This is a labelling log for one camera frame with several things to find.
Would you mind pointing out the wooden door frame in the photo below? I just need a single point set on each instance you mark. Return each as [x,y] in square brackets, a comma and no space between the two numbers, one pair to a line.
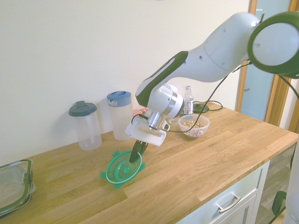
[279,102]

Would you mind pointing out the dark round kettle base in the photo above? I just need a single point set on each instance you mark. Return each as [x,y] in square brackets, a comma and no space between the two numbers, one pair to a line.
[201,108]

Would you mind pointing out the rectangular glass container green rim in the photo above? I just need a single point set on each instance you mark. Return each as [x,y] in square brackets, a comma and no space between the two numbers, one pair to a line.
[14,184]

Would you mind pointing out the clear hint water bottle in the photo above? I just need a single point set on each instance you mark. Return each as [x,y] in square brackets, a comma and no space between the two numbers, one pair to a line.
[188,102]

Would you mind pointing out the clear pitcher blue lid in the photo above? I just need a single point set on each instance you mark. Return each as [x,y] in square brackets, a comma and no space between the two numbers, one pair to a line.
[120,119]

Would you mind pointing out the clear pitcher dark grey lid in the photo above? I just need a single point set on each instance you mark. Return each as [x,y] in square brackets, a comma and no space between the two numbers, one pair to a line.
[88,130]

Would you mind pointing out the green round container lid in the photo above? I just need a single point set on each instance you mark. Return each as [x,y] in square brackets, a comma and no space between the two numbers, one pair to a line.
[121,171]

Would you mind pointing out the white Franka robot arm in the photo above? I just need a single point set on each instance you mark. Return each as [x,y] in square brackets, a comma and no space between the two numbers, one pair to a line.
[210,63]

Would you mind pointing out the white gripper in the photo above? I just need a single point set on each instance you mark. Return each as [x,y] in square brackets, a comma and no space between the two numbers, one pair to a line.
[144,136]

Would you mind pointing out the clear cereal bowl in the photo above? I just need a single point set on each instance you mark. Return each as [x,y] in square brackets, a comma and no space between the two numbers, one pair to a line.
[194,127]

